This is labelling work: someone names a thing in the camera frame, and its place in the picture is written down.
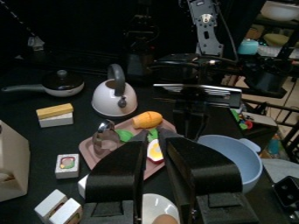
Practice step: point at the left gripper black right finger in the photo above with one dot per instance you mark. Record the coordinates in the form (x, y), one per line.
(202, 169)

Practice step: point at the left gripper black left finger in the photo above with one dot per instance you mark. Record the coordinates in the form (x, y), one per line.
(113, 172)

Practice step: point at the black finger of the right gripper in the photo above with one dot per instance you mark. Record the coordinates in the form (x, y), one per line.
(185, 119)
(219, 121)

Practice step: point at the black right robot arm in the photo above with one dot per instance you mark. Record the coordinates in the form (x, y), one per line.
(206, 32)

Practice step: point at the light blue bowl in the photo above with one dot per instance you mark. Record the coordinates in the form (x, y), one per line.
(241, 157)

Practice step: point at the beige knife holder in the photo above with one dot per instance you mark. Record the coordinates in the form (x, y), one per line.
(14, 163)

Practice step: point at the green bowl on shelf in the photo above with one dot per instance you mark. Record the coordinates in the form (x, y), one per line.
(277, 39)

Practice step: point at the white bowl on shelf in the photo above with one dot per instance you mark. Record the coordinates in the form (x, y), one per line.
(281, 10)

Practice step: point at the colourful small toys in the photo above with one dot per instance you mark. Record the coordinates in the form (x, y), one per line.
(241, 121)

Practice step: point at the pink tray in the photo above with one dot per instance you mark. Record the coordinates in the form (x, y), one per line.
(91, 151)

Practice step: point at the orange toy mango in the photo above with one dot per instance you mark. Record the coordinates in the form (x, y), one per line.
(147, 119)

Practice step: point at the green toy leaf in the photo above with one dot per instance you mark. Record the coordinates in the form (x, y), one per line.
(154, 134)
(126, 135)

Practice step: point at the grey box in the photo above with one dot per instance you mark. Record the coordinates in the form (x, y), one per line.
(261, 125)

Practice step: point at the silver metal cup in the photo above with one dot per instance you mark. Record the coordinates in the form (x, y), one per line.
(105, 140)

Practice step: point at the white cube with food print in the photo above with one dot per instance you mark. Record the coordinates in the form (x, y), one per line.
(67, 166)

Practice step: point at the toy peach half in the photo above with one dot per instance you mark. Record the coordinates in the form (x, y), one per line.
(155, 150)

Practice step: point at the white plate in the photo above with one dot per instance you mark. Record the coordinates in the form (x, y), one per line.
(155, 205)

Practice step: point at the white wooden block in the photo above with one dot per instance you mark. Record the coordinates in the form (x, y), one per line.
(66, 213)
(49, 204)

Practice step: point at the brown toy egg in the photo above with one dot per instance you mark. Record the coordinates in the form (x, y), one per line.
(165, 219)

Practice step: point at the black stand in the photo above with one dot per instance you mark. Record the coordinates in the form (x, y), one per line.
(141, 49)

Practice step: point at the teal container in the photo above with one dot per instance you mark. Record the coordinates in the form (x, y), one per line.
(247, 46)

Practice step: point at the yellow and white toy block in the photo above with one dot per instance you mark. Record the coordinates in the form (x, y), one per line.
(55, 115)

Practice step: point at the white saucepan with black lid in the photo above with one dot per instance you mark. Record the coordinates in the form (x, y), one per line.
(62, 84)

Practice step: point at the white clip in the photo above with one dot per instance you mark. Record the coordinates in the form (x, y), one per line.
(35, 43)

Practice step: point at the black shelf frame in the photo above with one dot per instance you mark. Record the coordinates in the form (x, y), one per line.
(273, 73)

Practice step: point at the black metal bracket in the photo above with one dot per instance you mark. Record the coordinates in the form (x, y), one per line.
(288, 195)

